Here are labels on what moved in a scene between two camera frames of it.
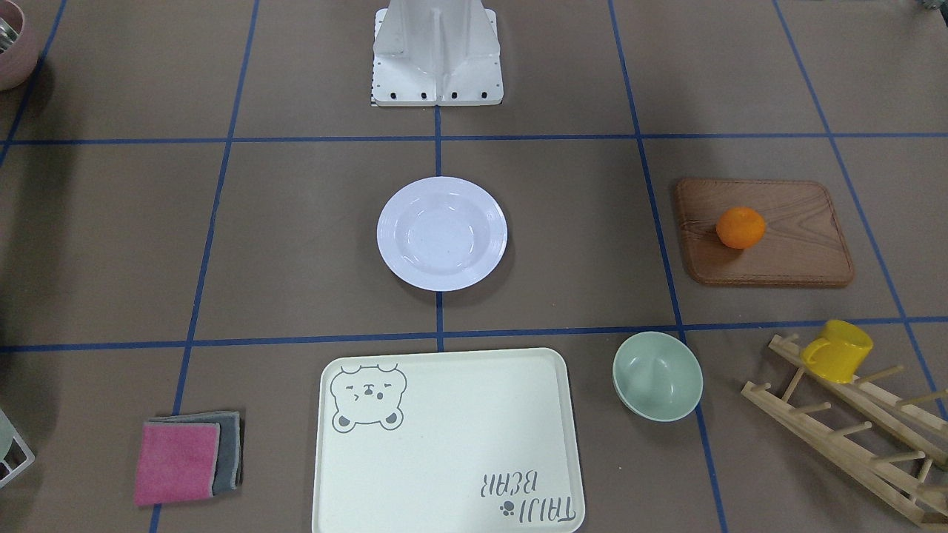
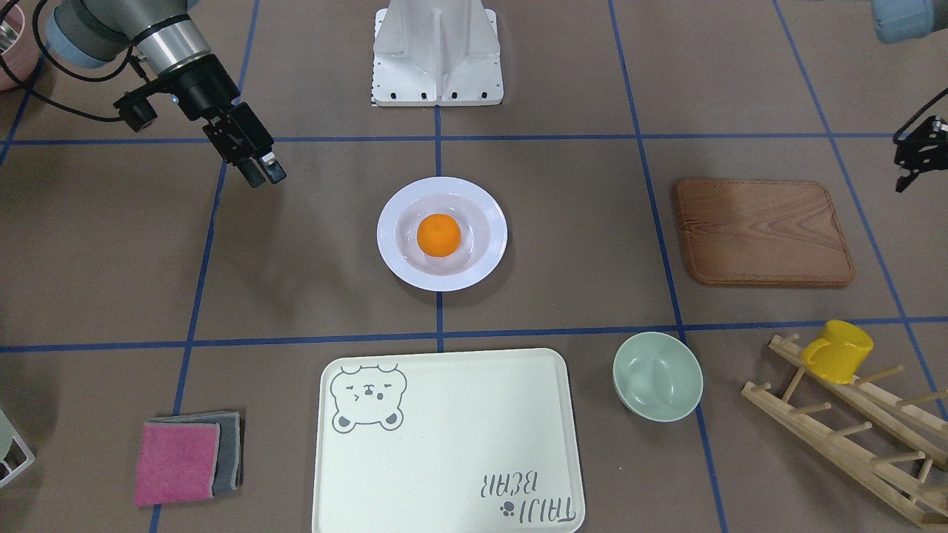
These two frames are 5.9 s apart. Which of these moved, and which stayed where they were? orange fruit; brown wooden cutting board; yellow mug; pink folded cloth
Moved: orange fruit
Stayed: yellow mug; brown wooden cutting board; pink folded cloth
